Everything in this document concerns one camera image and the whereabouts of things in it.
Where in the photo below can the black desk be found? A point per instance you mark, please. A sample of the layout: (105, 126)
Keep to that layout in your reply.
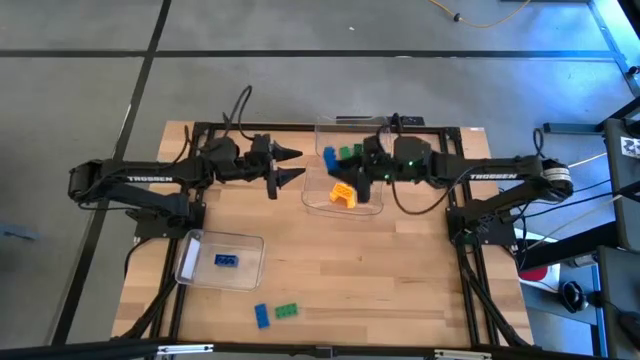
(625, 200)
(620, 300)

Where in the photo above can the black camera rail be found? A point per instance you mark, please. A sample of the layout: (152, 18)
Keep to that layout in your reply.
(100, 350)

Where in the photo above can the red round object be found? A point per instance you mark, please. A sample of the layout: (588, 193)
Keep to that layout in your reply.
(532, 274)

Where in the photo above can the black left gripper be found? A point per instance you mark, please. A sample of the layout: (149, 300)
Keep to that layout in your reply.
(259, 157)

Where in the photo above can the black headphones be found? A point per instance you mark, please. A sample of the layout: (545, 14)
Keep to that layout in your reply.
(574, 296)

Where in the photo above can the blue toy building block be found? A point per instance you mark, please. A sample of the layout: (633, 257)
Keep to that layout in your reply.
(226, 260)
(261, 316)
(330, 159)

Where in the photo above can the green toy building block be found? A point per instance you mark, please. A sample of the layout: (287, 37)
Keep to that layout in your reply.
(286, 311)
(345, 153)
(358, 149)

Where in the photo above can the black aluminium table frame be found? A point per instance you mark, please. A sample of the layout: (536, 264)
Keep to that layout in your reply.
(300, 127)

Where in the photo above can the clear plastic bin white label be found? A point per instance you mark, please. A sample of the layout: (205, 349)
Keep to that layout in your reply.
(245, 275)

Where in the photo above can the black desk foot bar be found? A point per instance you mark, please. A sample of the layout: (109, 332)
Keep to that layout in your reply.
(575, 128)

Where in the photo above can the black desk leg beam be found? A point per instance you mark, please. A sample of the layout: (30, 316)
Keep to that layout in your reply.
(565, 247)

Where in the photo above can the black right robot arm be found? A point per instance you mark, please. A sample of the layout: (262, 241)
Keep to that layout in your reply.
(500, 176)

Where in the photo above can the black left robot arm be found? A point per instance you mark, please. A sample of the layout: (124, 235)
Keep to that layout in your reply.
(150, 178)

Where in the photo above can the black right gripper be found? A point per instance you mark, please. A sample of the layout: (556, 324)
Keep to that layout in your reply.
(381, 160)

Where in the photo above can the silver rail bracket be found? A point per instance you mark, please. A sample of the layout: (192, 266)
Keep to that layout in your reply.
(185, 349)
(462, 354)

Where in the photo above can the black white marker tag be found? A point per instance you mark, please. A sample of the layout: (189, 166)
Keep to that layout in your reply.
(631, 147)

